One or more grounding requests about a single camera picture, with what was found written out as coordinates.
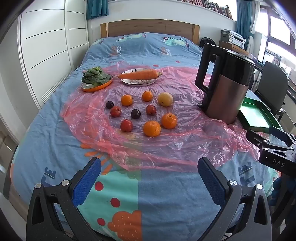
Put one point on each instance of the pink plastic sheet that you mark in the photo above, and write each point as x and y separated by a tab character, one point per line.
161	148

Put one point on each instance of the teal curtain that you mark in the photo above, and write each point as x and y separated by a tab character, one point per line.
245	23
97	9

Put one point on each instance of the silver patterned plate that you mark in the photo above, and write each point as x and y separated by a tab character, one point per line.
138	82

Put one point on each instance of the dark plum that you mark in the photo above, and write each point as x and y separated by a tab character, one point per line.
109	104
135	113

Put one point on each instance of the grey office chair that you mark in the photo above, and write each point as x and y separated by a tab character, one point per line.
272	81

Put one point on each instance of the wooden cabinet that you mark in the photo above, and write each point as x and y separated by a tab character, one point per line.
233	48

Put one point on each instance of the yellow pear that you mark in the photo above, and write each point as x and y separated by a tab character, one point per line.
165	99

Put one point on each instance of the row of books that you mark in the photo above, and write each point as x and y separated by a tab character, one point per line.
212	5

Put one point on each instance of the green tray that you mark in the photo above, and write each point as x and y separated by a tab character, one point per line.
254	115

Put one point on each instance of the large orange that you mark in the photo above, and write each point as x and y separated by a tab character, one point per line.
152	128
169	120

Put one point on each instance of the orange plate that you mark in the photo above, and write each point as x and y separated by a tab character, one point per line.
99	87

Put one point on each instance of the small orange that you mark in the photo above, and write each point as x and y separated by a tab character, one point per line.
127	100
147	96

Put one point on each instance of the carrot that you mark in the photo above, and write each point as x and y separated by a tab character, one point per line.
138	74

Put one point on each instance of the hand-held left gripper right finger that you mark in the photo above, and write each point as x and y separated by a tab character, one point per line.
212	183

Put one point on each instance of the black and copper electric kettle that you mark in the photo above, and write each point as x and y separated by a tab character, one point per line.
226	92

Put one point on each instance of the white wardrobe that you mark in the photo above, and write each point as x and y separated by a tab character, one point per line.
46	46

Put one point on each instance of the person's right forearm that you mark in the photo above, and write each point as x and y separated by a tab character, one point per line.
276	190

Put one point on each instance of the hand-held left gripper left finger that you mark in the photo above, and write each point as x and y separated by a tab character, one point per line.
86	183

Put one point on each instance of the window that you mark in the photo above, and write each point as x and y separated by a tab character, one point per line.
279	34

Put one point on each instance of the green leafy vegetable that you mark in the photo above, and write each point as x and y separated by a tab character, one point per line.
94	76

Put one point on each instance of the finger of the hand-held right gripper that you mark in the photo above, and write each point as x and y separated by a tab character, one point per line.
281	136
256	138

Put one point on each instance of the red apple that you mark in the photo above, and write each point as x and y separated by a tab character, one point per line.
126	125
151	109
115	111

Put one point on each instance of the black backpack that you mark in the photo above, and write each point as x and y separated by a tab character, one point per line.
209	41

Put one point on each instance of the wooden headboard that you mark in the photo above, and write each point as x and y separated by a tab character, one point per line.
150	27

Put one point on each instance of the white printer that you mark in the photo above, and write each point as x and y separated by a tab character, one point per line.
232	38

